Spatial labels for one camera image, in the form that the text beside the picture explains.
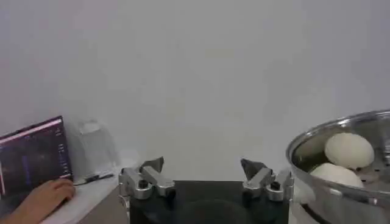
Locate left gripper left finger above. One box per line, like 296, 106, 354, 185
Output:
118, 156, 177, 201

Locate clear glass jar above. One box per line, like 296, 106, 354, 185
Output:
65, 118, 119, 183

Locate white steamed bun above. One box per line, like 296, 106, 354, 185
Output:
309, 162, 365, 189
324, 132, 375, 170

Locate person's hand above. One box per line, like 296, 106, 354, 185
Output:
12, 178, 76, 224

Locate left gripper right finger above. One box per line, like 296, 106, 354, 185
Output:
239, 158, 295, 202

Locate dark screen laptop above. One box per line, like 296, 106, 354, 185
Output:
0, 115, 74, 198

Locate steel steamer pot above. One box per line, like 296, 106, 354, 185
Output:
285, 109, 390, 224

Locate white side table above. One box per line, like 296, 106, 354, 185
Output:
39, 152, 141, 224

